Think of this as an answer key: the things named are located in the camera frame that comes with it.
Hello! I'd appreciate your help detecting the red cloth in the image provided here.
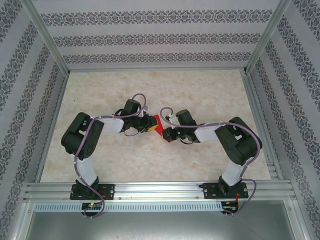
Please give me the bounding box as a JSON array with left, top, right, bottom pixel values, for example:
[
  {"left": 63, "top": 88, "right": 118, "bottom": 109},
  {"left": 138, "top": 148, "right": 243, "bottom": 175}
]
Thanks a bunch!
[{"left": 152, "top": 114, "right": 167, "bottom": 138}]

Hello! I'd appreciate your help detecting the grey metal tray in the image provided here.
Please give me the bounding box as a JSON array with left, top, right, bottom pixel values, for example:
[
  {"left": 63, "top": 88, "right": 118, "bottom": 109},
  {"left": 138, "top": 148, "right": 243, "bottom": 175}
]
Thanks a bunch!
[{"left": 14, "top": 199, "right": 307, "bottom": 240}]

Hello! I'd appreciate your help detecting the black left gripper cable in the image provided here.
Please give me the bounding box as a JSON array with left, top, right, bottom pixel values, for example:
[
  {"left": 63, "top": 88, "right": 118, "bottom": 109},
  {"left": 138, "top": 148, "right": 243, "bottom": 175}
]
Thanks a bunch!
[{"left": 123, "top": 126, "right": 141, "bottom": 137}]

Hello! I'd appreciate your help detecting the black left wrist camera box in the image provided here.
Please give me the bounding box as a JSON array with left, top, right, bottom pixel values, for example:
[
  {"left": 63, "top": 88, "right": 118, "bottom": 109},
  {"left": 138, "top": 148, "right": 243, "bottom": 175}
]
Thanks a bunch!
[{"left": 123, "top": 99, "right": 141, "bottom": 117}]

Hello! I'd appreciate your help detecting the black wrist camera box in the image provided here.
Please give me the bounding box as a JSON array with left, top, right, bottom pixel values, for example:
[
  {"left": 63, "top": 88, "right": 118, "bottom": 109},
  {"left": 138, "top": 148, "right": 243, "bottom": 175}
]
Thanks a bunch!
[
  {"left": 123, "top": 99, "right": 141, "bottom": 117},
  {"left": 176, "top": 109, "right": 197, "bottom": 126}
]

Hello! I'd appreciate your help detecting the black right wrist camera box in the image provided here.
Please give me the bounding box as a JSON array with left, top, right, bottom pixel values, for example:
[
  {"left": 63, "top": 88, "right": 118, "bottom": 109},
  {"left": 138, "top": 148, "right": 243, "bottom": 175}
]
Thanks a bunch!
[{"left": 176, "top": 109, "right": 197, "bottom": 126}]

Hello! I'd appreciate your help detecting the aluminium frame rail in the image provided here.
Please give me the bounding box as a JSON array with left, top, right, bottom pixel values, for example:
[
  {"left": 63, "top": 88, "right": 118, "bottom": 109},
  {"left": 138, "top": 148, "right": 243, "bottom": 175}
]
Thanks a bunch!
[
  {"left": 34, "top": 72, "right": 70, "bottom": 183},
  {"left": 241, "top": 71, "right": 285, "bottom": 181},
  {"left": 66, "top": 65, "right": 248, "bottom": 74}
]

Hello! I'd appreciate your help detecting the aluminium mounting rail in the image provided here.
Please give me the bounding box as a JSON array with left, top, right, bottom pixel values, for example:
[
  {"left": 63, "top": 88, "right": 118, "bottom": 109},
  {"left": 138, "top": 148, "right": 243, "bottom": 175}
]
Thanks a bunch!
[{"left": 23, "top": 180, "right": 298, "bottom": 203}]

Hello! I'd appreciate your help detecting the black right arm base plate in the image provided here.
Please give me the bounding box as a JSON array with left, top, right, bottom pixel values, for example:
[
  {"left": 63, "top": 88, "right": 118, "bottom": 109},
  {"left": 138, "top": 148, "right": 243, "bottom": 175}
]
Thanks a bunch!
[{"left": 203, "top": 182, "right": 248, "bottom": 200}]

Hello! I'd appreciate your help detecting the slotted grey cable duct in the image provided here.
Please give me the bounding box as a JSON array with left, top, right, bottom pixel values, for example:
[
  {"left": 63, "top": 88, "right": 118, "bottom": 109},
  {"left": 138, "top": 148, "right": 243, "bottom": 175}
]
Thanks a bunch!
[{"left": 33, "top": 201, "right": 225, "bottom": 213}]

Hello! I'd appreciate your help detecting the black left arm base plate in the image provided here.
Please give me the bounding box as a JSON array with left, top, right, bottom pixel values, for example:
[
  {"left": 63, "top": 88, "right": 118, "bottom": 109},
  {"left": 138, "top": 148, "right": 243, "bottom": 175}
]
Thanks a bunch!
[{"left": 70, "top": 183, "right": 116, "bottom": 201}]

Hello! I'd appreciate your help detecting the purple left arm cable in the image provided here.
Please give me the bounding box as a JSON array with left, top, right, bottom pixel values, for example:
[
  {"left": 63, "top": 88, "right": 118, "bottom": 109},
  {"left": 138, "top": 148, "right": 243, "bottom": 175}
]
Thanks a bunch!
[{"left": 74, "top": 93, "right": 148, "bottom": 220}]

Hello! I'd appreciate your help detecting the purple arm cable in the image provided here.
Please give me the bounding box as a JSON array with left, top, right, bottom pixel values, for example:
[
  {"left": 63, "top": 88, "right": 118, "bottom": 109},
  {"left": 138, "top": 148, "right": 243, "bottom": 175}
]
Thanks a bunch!
[
  {"left": 159, "top": 107, "right": 262, "bottom": 217},
  {"left": 74, "top": 93, "right": 148, "bottom": 220}
]

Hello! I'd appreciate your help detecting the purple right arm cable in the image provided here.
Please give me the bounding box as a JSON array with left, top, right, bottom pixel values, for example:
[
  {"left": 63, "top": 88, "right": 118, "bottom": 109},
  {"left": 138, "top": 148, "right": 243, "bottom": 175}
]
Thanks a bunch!
[{"left": 159, "top": 107, "right": 262, "bottom": 217}]

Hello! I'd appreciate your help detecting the aluminium frame post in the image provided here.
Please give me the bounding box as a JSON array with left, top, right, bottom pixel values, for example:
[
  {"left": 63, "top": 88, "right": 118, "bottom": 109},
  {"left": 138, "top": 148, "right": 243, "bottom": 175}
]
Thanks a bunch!
[
  {"left": 23, "top": 0, "right": 71, "bottom": 76},
  {"left": 243, "top": 0, "right": 293, "bottom": 76}
]

